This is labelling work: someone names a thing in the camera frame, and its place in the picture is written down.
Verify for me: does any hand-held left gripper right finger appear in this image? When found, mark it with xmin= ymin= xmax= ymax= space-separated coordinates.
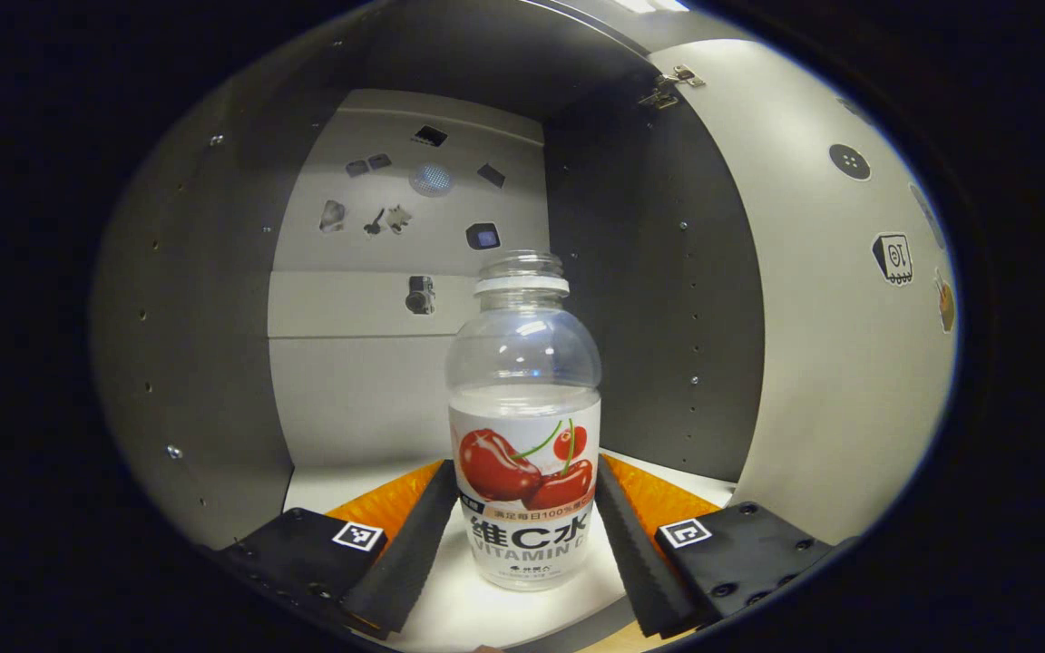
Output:
xmin=593 ymin=453 xmax=861 ymax=640

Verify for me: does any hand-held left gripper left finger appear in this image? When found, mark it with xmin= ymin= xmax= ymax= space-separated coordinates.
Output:
xmin=212 ymin=458 xmax=460 ymax=636

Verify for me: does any clear bottle cherry label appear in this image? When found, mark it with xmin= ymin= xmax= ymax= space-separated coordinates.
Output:
xmin=445 ymin=251 xmax=603 ymax=592

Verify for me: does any beige cabinet door black handle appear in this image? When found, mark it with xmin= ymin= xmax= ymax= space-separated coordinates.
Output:
xmin=649 ymin=41 xmax=959 ymax=545

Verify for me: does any dark grey cabinet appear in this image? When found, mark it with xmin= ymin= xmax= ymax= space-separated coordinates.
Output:
xmin=92 ymin=0 xmax=767 ymax=653

